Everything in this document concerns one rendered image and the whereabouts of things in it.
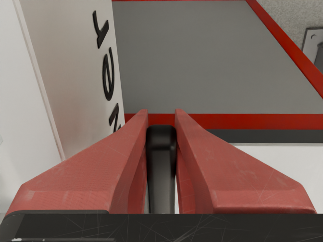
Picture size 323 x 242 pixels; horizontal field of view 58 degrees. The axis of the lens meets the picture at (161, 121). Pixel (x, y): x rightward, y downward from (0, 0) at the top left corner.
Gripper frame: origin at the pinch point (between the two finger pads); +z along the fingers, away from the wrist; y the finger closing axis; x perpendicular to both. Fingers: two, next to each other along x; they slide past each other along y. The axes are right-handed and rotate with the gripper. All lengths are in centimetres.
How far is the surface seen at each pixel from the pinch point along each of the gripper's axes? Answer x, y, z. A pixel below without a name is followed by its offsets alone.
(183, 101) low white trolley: 13.7, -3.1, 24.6
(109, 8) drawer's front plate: -3.2, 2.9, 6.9
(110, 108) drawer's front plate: 1.4, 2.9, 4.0
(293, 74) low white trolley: 13.3, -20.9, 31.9
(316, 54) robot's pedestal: 34, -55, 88
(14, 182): 10.3, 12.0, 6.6
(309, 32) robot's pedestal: 26, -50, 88
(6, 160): 7.8, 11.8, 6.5
